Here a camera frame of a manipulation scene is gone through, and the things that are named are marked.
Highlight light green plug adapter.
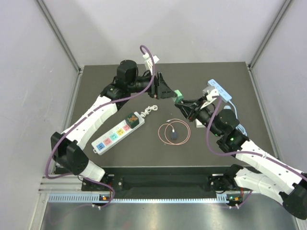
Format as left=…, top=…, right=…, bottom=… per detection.
left=173, top=90, right=184, bottom=104

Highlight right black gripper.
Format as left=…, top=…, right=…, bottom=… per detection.
left=177, top=96, right=223, bottom=137

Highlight small dark blue charger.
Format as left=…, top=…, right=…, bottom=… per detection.
left=171, top=129, right=177, bottom=140

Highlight pink coiled cable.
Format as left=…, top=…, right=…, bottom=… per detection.
left=157, top=118, right=191, bottom=146

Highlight grey slotted cable duct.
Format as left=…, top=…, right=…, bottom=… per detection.
left=47, top=193, right=243, bottom=204

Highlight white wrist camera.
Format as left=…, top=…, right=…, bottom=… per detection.
left=201, top=86, right=220, bottom=109
left=142, top=53, right=159, bottom=72

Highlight white cube plug adapter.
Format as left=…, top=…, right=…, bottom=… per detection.
left=195, top=119, right=205, bottom=128

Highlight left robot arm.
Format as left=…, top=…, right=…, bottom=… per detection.
left=51, top=56, right=176, bottom=190

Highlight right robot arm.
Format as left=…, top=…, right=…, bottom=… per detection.
left=175, top=97, right=307, bottom=220

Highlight light blue power strip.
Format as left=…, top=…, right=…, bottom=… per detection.
left=207, top=79, right=249, bottom=135

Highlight dark green plug adapter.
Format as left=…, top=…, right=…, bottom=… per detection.
left=125, top=113, right=140, bottom=129

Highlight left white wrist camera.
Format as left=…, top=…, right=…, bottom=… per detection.
left=142, top=53, right=159, bottom=72

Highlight white multicolour power strip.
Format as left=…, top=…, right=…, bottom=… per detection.
left=91, top=105, right=158, bottom=155

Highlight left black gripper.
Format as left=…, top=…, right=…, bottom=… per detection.
left=128, top=71, right=177, bottom=100

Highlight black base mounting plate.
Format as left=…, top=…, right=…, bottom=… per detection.
left=82, top=164, right=243, bottom=193

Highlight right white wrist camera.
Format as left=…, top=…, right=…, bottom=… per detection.
left=201, top=86, right=220, bottom=109

